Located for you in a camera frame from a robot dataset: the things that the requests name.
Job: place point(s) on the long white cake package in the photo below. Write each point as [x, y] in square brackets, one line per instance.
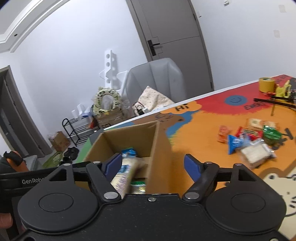
[121, 182]

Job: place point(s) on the yellow tape roll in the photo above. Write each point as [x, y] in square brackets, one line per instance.
[266, 85]

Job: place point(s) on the grey chair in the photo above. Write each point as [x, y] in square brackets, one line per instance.
[163, 75]

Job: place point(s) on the dotted beige cushion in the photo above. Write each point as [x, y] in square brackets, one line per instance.
[152, 100]

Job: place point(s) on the blue candy packet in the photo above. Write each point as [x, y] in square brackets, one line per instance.
[129, 152]

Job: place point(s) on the red candy bar packet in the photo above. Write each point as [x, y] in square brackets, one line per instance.
[253, 135]

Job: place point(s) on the cardboard box on table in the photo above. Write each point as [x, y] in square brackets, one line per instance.
[150, 142]

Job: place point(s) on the green white cracker package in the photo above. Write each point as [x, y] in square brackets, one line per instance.
[137, 187]

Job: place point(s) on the beige cracker package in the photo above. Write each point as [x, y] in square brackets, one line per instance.
[258, 124]

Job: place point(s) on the white charger with cables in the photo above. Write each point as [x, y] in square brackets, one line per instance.
[139, 109]

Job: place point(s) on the panda pattern neck pillow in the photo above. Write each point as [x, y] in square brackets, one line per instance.
[106, 99]

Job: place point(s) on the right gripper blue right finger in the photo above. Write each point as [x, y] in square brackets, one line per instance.
[193, 167]

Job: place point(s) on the black shoes on floor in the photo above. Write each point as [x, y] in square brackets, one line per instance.
[72, 153]

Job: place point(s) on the small cardboard box on floor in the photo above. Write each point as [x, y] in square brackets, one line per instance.
[59, 141]

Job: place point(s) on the black door handle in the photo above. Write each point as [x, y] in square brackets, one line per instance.
[151, 47]

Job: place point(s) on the black metal rack rod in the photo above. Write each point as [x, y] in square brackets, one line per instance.
[274, 102]

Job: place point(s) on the white wall shelf bracket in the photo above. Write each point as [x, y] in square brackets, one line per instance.
[110, 75]

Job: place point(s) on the square white cake package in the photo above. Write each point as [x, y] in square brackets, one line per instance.
[256, 153]

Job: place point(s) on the black wire shoe rack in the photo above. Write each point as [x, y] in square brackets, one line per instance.
[78, 130]

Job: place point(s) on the colourful cartoon table mat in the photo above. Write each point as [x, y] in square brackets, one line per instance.
[200, 127]

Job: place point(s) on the yellow hair claw clip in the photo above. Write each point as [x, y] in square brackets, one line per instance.
[283, 91]

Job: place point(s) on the orange small snack packet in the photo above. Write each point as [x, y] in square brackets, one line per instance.
[223, 133]

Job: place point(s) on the blue cookie packet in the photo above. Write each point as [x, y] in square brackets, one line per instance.
[236, 143]

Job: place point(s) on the dark green snack packet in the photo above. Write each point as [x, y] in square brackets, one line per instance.
[271, 136]

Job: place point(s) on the grey door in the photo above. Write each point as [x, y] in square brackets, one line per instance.
[175, 26]

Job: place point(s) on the person's left hand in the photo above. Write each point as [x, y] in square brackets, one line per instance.
[11, 162]

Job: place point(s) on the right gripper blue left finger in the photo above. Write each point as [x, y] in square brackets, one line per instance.
[112, 166]

